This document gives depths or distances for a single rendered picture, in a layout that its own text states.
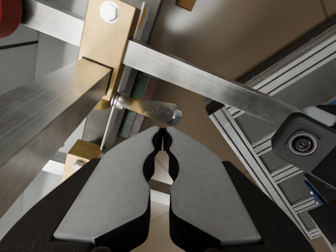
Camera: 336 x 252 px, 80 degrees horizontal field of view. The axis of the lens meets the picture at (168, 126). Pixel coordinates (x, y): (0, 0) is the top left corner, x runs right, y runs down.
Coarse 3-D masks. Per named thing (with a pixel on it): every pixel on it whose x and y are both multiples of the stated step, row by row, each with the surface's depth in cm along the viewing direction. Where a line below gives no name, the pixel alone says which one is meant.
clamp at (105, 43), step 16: (96, 0) 21; (112, 0) 21; (96, 16) 22; (128, 16) 22; (96, 32) 23; (112, 32) 23; (128, 32) 23; (80, 48) 24; (96, 48) 24; (112, 48) 24; (112, 64) 24; (112, 80) 25; (112, 96) 29
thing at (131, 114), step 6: (144, 78) 42; (138, 84) 43; (144, 84) 43; (138, 90) 43; (138, 96) 44; (132, 114) 46; (126, 120) 47; (132, 120) 47; (126, 126) 47; (126, 132) 48
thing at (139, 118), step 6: (150, 78) 42; (150, 84) 43; (150, 90) 43; (144, 96) 44; (150, 96) 44; (138, 114) 46; (138, 120) 47; (132, 126) 47; (138, 126) 47; (132, 132) 48
